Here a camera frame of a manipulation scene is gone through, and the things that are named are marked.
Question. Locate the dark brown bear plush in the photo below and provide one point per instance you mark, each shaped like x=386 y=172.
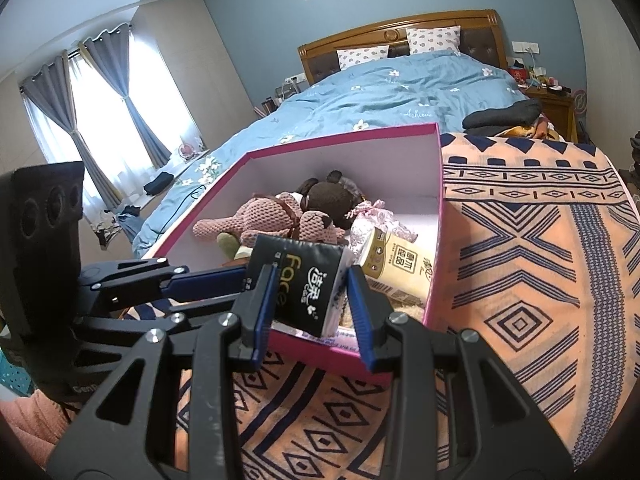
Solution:
x=325 y=205

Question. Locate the white sheer curtain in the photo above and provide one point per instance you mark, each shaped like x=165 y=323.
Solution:
x=160 y=90

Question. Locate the white patterned pillow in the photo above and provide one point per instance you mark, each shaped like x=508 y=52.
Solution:
x=432 y=40
x=362 y=57

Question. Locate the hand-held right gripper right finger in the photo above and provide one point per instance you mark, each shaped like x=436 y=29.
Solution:
x=365 y=320

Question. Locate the small pink fan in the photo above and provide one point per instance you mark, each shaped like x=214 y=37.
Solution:
x=186 y=151

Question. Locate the teal basket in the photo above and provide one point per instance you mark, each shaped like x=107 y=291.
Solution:
x=10 y=372

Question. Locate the black folded garment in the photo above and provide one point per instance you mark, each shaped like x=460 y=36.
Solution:
x=157 y=183

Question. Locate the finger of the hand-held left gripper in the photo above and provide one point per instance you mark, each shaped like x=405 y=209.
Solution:
x=210 y=282
x=165 y=322

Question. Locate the blue floral duvet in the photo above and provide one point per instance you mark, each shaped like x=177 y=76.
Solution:
x=400 y=90

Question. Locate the wooden headboard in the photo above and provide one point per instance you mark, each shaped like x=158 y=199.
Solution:
x=400 y=21

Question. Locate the white wall socket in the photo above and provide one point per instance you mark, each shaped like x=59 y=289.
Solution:
x=525 y=47

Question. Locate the blue-grey curtain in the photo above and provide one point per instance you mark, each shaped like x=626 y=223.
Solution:
x=55 y=105
x=120 y=75

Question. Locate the green frog plush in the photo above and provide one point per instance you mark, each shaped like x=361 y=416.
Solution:
x=230 y=245

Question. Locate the dark grey garment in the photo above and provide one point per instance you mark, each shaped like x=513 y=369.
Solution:
x=500 y=115

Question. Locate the beige tissue pack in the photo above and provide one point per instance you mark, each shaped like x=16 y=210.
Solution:
x=395 y=260

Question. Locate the wooden nightstand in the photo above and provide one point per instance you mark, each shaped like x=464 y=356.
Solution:
x=552 y=110

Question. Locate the red box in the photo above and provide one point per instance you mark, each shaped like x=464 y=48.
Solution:
x=518 y=71

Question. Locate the black tissue packet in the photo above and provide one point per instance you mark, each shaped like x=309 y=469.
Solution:
x=305 y=285

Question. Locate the dark hanging clothes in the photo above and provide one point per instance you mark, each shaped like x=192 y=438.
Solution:
x=636 y=160

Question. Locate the round dark disc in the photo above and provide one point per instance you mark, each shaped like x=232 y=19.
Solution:
x=580 y=100

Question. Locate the pink cardboard box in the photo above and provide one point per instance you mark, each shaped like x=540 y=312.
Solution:
x=325 y=362

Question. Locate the orange patterned blanket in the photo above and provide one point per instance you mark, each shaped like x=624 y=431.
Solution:
x=525 y=260

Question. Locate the pink brocade pouch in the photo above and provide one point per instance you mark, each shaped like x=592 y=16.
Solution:
x=380 y=217

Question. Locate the brown knitted bear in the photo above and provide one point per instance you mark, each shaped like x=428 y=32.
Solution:
x=260 y=215

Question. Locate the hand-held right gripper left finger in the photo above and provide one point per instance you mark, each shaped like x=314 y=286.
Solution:
x=265 y=310

